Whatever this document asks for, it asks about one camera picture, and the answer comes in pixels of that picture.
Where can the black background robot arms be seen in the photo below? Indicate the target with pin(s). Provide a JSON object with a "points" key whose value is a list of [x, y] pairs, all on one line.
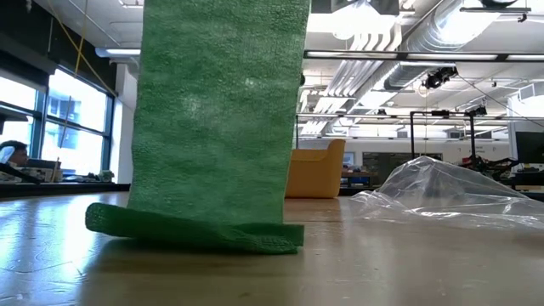
{"points": [[489, 163]]}

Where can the green elastic bandage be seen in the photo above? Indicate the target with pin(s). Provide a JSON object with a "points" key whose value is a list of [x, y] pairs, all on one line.
{"points": [[212, 127]]}

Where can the clear plastic bag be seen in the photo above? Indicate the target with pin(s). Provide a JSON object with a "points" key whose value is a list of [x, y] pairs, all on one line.
{"points": [[446, 195]]}

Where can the black computer monitor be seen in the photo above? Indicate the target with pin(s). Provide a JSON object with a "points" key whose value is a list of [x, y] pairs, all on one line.
{"points": [[531, 146]]}

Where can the yellow plastic bin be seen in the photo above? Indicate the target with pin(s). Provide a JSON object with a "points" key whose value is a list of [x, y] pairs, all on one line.
{"points": [[316, 174]]}

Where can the person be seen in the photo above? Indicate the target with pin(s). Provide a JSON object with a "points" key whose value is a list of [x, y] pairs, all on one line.
{"points": [[15, 153]]}

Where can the black background rig frame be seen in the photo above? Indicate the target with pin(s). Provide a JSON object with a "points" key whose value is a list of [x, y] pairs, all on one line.
{"points": [[442, 113]]}

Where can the black ceiling track light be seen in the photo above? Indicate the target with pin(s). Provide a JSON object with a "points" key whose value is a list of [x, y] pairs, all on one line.
{"points": [[440, 76]]}

